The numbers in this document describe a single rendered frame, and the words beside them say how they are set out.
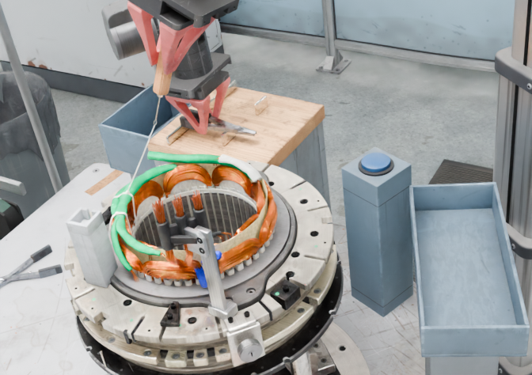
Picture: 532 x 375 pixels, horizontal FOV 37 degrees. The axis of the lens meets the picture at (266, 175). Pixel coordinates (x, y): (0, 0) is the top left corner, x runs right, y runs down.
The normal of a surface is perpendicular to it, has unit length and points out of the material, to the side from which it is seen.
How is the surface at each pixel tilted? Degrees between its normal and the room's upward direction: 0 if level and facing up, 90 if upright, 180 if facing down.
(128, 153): 90
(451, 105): 0
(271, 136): 0
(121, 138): 90
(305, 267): 0
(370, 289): 90
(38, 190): 93
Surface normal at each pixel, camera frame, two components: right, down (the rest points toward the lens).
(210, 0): 0.24, -0.72
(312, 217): -0.12, -0.81
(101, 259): 0.91, 0.15
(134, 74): -0.50, 0.54
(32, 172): 0.70, 0.39
